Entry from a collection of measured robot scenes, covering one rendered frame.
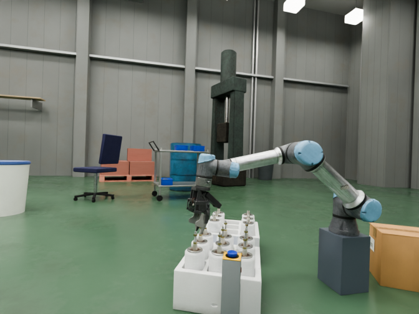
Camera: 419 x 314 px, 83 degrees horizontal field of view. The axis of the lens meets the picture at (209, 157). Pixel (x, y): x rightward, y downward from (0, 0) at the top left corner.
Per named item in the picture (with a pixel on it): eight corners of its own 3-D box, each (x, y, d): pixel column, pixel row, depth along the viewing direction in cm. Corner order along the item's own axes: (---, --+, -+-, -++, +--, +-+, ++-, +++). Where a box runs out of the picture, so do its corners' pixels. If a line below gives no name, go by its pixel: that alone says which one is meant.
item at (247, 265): (253, 302, 104) (254, 261, 103) (231, 298, 106) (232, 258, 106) (254, 290, 113) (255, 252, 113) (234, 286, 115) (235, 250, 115)
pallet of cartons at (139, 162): (156, 177, 709) (156, 149, 709) (156, 182, 596) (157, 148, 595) (101, 177, 674) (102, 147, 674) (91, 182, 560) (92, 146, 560)
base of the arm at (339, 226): (344, 227, 142) (345, 210, 142) (366, 235, 128) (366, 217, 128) (322, 228, 139) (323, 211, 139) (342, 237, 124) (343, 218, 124)
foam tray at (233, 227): (256, 243, 193) (257, 222, 193) (259, 265, 154) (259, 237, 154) (209, 239, 199) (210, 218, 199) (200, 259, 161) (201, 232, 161)
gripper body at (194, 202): (185, 210, 110) (189, 184, 110) (200, 210, 115) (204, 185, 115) (194, 215, 104) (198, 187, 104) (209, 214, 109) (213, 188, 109)
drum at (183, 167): (169, 191, 450) (171, 141, 450) (168, 187, 512) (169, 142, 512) (203, 191, 466) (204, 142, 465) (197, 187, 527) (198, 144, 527)
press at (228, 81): (234, 181, 662) (238, 62, 661) (249, 187, 557) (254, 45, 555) (202, 181, 642) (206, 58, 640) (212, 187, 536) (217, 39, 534)
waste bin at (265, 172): (268, 178, 796) (269, 158, 795) (276, 180, 744) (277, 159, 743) (254, 178, 783) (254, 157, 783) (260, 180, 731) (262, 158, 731)
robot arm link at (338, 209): (346, 212, 140) (347, 189, 140) (363, 217, 127) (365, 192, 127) (327, 212, 139) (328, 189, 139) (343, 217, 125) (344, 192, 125)
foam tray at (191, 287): (258, 277, 139) (259, 247, 139) (260, 323, 100) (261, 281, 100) (194, 269, 146) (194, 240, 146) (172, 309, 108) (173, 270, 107)
